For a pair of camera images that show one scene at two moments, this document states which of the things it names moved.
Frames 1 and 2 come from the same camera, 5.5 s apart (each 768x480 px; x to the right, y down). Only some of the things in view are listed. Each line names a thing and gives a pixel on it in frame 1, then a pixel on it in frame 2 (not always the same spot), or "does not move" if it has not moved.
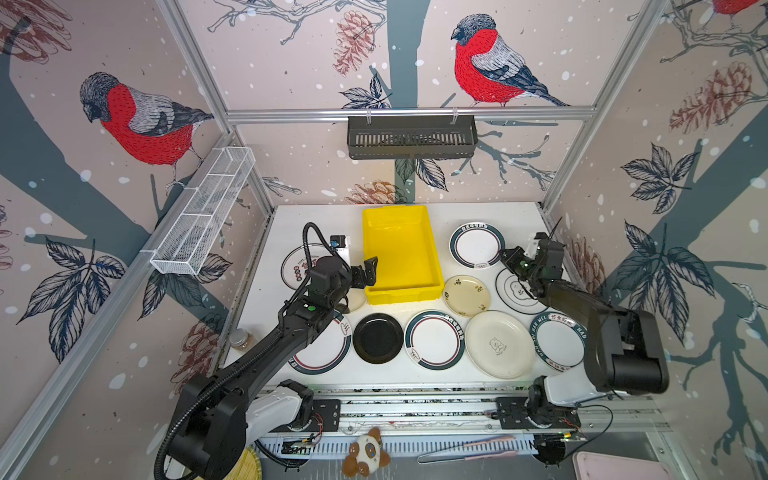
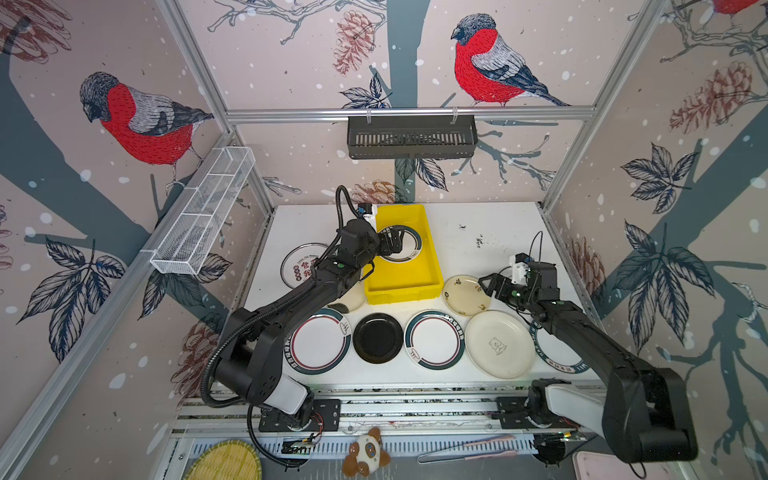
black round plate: [378, 338] does not move
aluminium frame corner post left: [177, 18] does not move
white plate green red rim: [477, 245] -> [411, 249]
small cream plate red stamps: [466, 295] does not move
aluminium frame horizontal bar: [407, 114] does not move
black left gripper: [370, 272] -> [395, 241]
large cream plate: [499, 344] does not move
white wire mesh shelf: [190, 238] does not move
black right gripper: [512, 260] -> [495, 283]
